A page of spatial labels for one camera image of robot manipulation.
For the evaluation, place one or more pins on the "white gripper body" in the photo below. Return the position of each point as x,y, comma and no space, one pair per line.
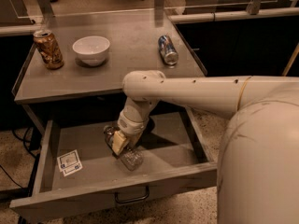
130,124

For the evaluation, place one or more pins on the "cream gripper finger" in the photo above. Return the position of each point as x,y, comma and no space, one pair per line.
119,142
133,139

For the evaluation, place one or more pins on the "clear plastic water bottle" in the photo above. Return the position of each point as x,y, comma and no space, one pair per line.
130,157

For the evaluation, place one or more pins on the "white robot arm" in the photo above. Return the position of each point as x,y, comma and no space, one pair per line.
258,163

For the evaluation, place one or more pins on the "grey open top drawer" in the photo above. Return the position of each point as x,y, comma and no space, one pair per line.
175,160

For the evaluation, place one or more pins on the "grey metal cabinet counter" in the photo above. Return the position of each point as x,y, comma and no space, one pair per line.
133,36

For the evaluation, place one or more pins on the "white fiducial tag card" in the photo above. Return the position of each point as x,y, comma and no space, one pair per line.
69,163

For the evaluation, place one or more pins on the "blue silver soda can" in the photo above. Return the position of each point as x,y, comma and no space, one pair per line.
167,50

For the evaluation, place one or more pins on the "white ceramic bowl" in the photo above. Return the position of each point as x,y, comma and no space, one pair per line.
92,50

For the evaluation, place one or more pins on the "brown soda can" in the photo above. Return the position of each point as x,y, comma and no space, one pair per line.
48,48

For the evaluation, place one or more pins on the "black drawer handle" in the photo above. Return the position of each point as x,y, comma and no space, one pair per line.
132,195

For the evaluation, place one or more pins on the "yellow frame cart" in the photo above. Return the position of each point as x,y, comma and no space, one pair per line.
291,61

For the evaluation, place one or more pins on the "grey horizontal rail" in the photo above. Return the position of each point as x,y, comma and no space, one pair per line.
234,15

